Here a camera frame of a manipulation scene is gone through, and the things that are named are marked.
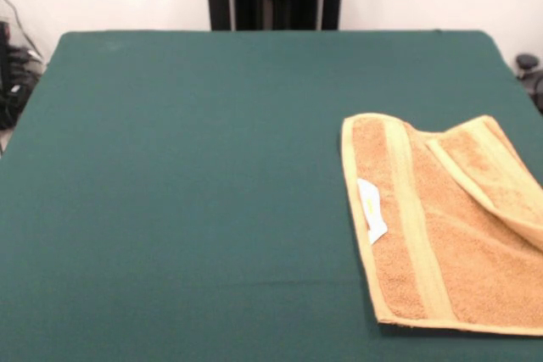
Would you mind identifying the tan terry towel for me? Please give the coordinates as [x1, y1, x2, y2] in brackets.
[340, 113, 543, 337]

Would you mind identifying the dark green table cloth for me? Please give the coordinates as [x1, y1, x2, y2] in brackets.
[0, 29, 543, 362]

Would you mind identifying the dark pedestal foot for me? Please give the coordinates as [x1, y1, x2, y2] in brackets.
[515, 53, 543, 115]
[6, 43, 46, 125]

